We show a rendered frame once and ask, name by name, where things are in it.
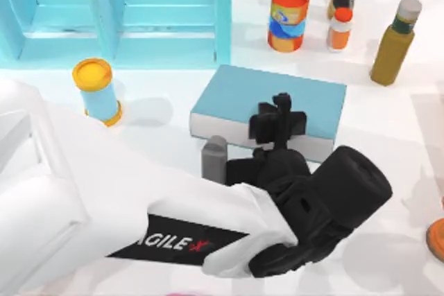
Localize light blue book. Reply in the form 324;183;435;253
189;64;348;164

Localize pale grey rounded box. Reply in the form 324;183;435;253
200;135;229;183

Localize olive bottle with grey cap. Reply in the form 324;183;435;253
369;0;423;87

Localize orange round object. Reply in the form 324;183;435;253
426;218;444;261

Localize light blue can yellow lids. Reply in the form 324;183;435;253
71;57;123;127

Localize light blue rack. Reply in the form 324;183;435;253
0;0;232;70

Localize small orange bottle orange cap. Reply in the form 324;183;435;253
326;7;354;53

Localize orange can blue yellow label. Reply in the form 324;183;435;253
266;0;311;53

